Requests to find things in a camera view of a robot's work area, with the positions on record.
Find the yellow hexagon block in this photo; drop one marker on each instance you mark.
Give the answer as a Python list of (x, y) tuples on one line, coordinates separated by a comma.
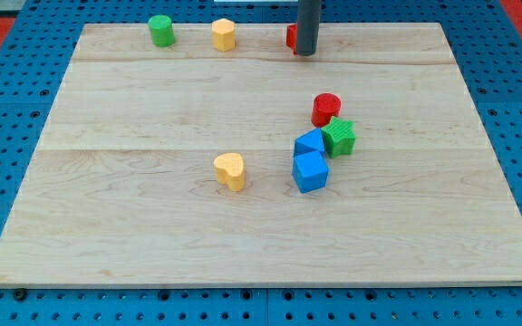
[(223, 35)]

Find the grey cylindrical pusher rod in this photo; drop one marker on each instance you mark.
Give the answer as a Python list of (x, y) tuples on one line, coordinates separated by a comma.
[(307, 30)]

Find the yellow heart block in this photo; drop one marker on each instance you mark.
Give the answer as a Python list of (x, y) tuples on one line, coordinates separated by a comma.
[(230, 171)]

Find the wooden board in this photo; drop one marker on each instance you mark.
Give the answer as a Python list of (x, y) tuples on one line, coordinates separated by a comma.
[(121, 191)]

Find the red cylinder block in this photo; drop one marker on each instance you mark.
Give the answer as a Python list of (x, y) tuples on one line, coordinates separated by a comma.
[(325, 106)]

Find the blue cube block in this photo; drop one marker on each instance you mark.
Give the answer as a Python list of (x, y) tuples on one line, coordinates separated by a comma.
[(310, 171)]

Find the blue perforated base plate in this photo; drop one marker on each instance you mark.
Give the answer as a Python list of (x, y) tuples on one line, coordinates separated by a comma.
[(35, 53)]

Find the blue triangle block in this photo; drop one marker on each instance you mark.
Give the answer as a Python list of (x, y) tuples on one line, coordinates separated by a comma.
[(310, 141)]

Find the red block behind rod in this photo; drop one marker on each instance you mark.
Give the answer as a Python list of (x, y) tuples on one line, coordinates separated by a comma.
[(290, 37)]

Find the green star block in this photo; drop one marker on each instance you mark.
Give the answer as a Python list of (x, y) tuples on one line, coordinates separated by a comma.
[(339, 137)]

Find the green cylinder block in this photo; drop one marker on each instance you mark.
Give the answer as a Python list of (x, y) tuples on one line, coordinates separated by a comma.
[(161, 30)]

